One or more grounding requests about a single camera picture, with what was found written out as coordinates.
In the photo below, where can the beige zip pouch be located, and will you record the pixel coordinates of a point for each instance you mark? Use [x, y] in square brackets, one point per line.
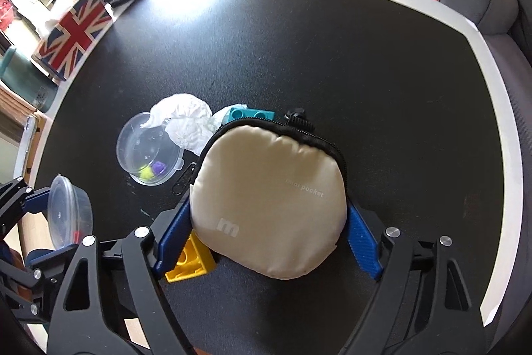
[270, 196]

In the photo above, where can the clear plastic container with purple toy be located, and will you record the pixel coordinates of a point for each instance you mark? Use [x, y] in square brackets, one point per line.
[147, 152]

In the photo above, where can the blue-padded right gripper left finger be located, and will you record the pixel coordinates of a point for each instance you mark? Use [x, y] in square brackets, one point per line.
[78, 324]

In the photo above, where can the clear plastic container with red toy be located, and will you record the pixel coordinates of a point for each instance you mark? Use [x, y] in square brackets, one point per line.
[69, 213]

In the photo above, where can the grey sofa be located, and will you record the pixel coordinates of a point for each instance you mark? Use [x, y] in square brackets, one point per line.
[504, 24]

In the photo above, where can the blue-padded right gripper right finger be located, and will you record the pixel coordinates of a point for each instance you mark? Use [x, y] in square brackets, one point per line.
[421, 304]

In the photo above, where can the teal toy brick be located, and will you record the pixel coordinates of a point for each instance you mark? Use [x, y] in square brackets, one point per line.
[239, 111]

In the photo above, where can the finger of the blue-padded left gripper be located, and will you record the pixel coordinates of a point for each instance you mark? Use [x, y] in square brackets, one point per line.
[17, 199]
[52, 264]

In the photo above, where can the yellow toy brick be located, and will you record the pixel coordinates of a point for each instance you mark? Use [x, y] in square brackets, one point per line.
[195, 260]

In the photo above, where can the union jack box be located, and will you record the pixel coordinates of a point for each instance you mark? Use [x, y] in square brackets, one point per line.
[76, 32]

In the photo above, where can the white tissue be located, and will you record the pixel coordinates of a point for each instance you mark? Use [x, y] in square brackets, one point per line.
[188, 120]

